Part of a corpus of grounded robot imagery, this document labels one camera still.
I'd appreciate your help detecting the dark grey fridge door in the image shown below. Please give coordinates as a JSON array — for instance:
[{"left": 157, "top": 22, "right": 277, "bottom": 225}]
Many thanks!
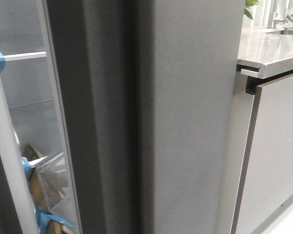
[{"left": 0, "top": 78, "right": 39, "bottom": 234}]

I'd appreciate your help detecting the clear fridge drawer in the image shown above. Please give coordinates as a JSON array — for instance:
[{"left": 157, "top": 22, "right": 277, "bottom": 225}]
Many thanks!
[{"left": 35, "top": 153, "right": 78, "bottom": 226}]

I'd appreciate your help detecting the grey stone countertop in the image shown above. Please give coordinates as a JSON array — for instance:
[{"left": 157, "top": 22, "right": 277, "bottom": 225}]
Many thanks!
[{"left": 237, "top": 27, "right": 293, "bottom": 79}]

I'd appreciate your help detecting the white cabinet side panel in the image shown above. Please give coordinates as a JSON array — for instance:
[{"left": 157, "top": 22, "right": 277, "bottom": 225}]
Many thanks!
[{"left": 216, "top": 72, "right": 253, "bottom": 234}]

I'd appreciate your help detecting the grey cabinet door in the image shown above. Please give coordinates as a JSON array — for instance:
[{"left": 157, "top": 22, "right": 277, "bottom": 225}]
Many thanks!
[{"left": 232, "top": 74, "right": 293, "bottom": 234}]

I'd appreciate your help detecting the blue tape middle piece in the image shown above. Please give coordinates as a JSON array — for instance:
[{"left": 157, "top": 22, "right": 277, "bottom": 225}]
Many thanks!
[{"left": 21, "top": 157, "right": 35, "bottom": 181}]

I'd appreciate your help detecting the brown cardboard packaging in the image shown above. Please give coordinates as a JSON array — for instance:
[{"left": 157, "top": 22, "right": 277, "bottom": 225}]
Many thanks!
[{"left": 24, "top": 145, "right": 76, "bottom": 234}]

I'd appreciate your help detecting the white fridge shelf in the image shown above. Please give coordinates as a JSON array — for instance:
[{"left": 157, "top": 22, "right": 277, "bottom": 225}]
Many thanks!
[{"left": 3, "top": 51, "right": 46, "bottom": 61}]

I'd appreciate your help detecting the steel kitchen faucet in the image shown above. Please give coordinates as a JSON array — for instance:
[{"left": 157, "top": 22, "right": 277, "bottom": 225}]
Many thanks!
[{"left": 267, "top": 0, "right": 288, "bottom": 28}]

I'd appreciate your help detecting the blue tape lower piece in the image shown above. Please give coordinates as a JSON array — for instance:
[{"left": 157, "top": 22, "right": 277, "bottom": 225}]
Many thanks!
[{"left": 35, "top": 206, "right": 76, "bottom": 234}]

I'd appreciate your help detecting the green plant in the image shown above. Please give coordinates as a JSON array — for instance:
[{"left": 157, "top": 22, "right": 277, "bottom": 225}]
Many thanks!
[{"left": 244, "top": 0, "right": 260, "bottom": 20}]

